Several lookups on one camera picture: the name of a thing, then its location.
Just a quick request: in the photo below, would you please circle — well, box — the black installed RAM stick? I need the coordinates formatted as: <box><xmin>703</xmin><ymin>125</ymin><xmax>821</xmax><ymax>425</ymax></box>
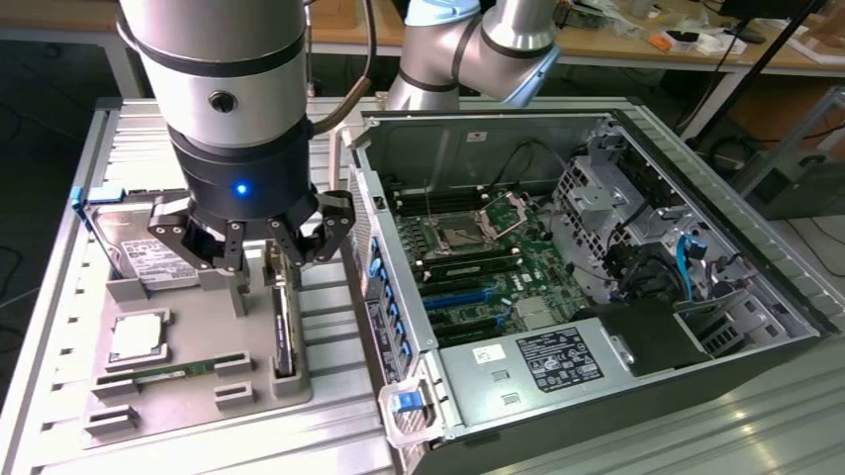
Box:
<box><xmin>422</xmin><ymin>254</ymin><xmax>525</xmax><ymax>283</ymax></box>

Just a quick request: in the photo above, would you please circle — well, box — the blue wire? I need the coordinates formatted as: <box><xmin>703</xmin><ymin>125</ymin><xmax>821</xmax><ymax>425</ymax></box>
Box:
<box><xmin>673</xmin><ymin>230</ymin><xmax>713</xmax><ymax>304</ymax></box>

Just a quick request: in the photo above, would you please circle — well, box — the CPU socket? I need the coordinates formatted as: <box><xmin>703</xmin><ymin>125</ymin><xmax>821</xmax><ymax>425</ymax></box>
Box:
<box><xmin>429</xmin><ymin>213</ymin><xmax>489</xmax><ymax>257</ymax></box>

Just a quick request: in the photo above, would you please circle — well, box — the metal socket cover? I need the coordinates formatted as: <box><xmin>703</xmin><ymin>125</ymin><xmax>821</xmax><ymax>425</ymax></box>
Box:
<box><xmin>474</xmin><ymin>191</ymin><xmax>536</xmax><ymax>238</ymax></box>

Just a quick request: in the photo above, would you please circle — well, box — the metal drive cage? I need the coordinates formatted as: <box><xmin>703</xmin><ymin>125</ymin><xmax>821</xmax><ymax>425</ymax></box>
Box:
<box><xmin>549</xmin><ymin>133</ymin><xmax>668</xmax><ymax>243</ymax></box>

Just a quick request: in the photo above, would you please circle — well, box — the grey parts rack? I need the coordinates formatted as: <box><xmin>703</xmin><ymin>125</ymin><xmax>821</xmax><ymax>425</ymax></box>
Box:
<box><xmin>75</xmin><ymin>256</ymin><xmax>315</xmax><ymax>450</ymax></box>

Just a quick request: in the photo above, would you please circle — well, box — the blue expansion slot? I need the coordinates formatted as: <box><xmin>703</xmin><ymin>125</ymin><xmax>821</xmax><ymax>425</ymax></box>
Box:
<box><xmin>422</xmin><ymin>289</ymin><xmax>496</xmax><ymax>312</ymax></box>

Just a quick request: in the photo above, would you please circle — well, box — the green RAM stick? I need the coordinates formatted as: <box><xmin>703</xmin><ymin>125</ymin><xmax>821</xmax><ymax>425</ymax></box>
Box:
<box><xmin>97</xmin><ymin>351</ymin><xmax>245</xmax><ymax>386</ymax></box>

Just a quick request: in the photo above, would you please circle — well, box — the black wire loop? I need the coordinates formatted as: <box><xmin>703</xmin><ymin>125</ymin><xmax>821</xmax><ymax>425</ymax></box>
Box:
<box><xmin>492</xmin><ymin>140</ymin><xmax>568</xmax><ymax>194</ymax></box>

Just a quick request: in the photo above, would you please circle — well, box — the silver chipset heatsink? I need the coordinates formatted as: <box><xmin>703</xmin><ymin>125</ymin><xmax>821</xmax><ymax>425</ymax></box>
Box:
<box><xmin>513</xmin><ymin>298</ymin><xmax>557</xmax><ymax>332</ymax></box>

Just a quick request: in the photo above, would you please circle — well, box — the metal disk bay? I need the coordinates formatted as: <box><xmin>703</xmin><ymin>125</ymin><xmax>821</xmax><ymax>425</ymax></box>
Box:
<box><xmin>672</xmin><ymin>286</ymin><xmax>804</xmax><ymax>358</ymax></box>

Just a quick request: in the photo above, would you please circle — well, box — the grey case handle blue latch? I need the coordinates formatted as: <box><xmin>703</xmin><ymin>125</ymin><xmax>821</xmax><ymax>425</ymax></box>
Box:
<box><xmin>380</xmin><ymin>378</ymin><xmax>442</xmax><ymax>449</ymax></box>

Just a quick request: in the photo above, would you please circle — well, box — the blue card retainer strip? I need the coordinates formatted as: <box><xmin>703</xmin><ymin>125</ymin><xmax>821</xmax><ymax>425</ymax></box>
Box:
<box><xmin>368</xmin><ymin>236</ymin><xmax>417</xmax><ymax>385</ymax></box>

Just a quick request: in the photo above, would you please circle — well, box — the black graphics card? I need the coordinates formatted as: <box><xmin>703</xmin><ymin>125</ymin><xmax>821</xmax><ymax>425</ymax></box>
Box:
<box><xmin>262</xmin><ymin>237</ymin><xmax>299</xmax><ymax>382</ymax></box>

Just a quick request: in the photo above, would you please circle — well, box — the arm cable with sleeve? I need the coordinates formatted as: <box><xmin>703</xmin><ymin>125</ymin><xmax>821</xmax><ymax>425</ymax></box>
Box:
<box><xmin>307</xmin><ymin>0</ymin><xmax>380</xmax><ymax>136</ymax></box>

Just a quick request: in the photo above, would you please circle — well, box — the black RAM slot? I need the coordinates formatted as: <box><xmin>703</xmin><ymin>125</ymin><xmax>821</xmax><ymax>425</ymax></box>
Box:
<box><xmin>396</xmin><ymin>197</ymin><xmax>494</xmax><ymax>215</ymax></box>
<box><xmin>394</xmin><ymin>187</ymin><xmax>490</xmax><ymax>204</ymax></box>

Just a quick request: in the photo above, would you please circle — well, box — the green motherboard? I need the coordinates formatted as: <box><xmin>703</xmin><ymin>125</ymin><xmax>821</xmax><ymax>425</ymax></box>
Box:
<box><xmin>393</xmin><ymin>185</ymin><xmax>596</xmax><ymax>350</ymax></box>

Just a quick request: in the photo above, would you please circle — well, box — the hard disk in blue caddy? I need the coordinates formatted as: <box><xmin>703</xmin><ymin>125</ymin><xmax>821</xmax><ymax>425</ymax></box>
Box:
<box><xmin>68</xmin><ymin>181</ymin><xmax>203</xmax><ymax>293</ymax></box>

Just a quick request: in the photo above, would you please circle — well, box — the silver power supply unit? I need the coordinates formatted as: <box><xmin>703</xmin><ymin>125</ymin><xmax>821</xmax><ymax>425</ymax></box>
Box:
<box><xmin>425</xmin><ymin>316</ymin><xmax>640</xmax><ymax>429</ymax></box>

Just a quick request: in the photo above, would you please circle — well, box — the white device on desk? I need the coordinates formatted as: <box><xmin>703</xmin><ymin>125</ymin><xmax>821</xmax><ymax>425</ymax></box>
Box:
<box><xmin>649</xmin><ymin>27</ymin><xmax>749</xmax><ymax>56</ymax></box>

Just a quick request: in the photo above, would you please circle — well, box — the black desk monitor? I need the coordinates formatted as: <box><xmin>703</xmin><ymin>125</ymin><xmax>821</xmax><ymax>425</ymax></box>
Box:
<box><xmin>716</xmin><ymin>0</ymin><xmax>831</xmax><ymax>21</ymax></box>

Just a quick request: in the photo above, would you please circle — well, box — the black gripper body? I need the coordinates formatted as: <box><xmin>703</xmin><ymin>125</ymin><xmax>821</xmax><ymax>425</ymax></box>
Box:
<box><xmin>169</xmin><ymin>121</ymin><xmax>322</xmax><ymax>224</ymax></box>

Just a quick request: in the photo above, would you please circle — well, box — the black expansion slot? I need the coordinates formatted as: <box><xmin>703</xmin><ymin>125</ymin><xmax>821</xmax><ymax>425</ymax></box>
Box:
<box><xmin>436</xmin><ymin>329</ymin><xmax>502</xmax><ymax>347</ymax></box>
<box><xmin>432</xmin><ymin>316</ymin><xmax>498</xmax><ymax>333</ymax></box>

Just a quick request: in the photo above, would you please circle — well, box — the silver CPU chip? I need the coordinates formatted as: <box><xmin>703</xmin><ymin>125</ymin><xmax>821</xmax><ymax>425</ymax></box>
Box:
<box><xmin>109</xmin><ymin>313</ymin><xmax>167</xmax><ymax>358</ymax></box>

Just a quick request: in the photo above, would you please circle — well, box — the open black PC case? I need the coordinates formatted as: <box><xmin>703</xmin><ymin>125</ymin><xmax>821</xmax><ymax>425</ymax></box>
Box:
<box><xmin>327</xmin><ymin>106</ymin><xmax>835</xmax><ymax>475</ymax></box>

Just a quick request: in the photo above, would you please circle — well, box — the black cable bundle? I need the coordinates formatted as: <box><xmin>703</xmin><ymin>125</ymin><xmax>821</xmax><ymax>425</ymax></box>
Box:
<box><xmin>601</xmin><ymin>239</ymin><xmax>685</xmax><ymax>304</ymax></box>

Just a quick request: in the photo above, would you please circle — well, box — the black slanted pole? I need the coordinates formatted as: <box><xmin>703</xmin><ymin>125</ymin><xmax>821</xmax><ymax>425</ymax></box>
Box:
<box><xmin>672</xmin><ymin>0</ymin><xmax>831</xmax><ymax>138</ymax></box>

